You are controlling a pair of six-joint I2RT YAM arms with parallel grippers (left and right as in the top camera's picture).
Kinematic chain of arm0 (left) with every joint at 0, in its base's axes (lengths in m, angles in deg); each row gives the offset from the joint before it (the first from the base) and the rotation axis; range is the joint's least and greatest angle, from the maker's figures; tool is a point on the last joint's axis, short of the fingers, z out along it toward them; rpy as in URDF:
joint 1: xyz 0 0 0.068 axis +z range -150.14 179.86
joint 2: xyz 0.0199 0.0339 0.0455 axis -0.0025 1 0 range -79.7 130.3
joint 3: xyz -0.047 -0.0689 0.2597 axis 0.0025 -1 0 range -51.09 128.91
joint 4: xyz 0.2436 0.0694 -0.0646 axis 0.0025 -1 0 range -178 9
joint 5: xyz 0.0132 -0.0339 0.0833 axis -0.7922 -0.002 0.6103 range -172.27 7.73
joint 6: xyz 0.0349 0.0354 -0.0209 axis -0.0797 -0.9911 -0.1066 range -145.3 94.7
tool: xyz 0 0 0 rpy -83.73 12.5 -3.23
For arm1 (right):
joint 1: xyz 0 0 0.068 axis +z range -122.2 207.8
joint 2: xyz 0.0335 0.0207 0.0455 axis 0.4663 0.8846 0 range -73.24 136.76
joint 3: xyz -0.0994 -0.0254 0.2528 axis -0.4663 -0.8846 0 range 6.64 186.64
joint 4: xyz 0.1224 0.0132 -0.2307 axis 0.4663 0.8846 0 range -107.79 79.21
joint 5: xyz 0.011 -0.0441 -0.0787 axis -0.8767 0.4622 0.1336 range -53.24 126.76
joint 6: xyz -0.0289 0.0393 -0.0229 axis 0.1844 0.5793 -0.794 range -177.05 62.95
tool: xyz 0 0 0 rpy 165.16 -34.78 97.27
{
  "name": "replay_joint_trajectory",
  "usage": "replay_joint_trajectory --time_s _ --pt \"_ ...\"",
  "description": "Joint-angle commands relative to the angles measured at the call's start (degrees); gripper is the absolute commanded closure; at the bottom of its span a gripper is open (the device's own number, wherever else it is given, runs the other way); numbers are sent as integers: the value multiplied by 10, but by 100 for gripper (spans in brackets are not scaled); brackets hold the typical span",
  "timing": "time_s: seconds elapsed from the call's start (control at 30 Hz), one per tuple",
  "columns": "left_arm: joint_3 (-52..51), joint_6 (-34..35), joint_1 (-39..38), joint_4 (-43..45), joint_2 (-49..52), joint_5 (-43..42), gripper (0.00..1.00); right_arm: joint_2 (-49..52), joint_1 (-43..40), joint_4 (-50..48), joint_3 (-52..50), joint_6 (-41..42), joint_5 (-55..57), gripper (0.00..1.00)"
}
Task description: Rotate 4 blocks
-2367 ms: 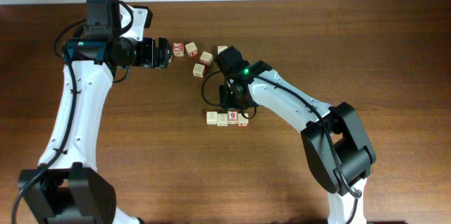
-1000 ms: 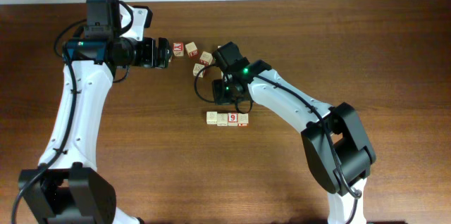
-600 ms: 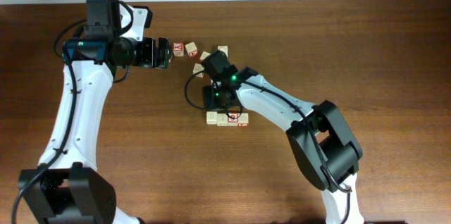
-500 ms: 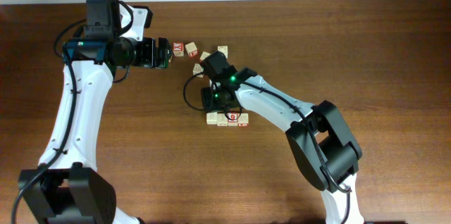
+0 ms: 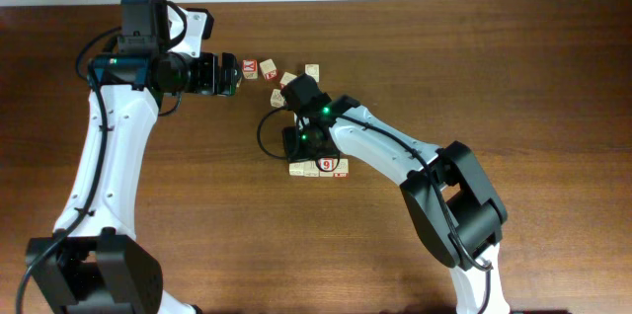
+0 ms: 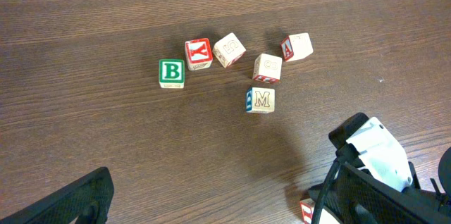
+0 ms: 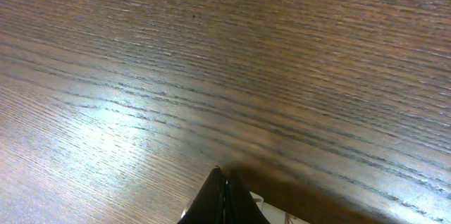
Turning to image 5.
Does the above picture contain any wooden block red I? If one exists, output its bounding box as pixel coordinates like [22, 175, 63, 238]
[288, 162, 304, 177]

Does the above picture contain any wooden block red 9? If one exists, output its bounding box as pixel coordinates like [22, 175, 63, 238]
[318, 158, 337, 177]

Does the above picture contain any wooden block number 8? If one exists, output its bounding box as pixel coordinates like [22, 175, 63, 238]
[279, 72, 297, 89]

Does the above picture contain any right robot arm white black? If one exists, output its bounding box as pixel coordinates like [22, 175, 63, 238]
[280, 74, 511, 313]

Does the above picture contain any wooden block green R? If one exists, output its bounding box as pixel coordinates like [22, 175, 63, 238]
[333, 159, 350, 178]

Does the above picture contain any wooden block letter M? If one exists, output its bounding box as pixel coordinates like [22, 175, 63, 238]
[270, 89, 285, 108]

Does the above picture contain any red Y wooden block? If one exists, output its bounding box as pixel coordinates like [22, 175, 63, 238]
[242, 59, 259, 80]

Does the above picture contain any wooden block number 5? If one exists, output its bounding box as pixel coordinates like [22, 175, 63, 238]
[259, 59, 278, 80]

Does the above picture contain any wooden block number 1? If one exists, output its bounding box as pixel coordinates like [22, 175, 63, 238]
[303, 161, 320, 178]

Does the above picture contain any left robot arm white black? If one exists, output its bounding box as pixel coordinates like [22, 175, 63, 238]
[25, 0, 242, 313]

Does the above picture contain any wooden block apple A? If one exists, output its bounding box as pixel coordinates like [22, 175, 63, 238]
[305, 64, 320, 82]

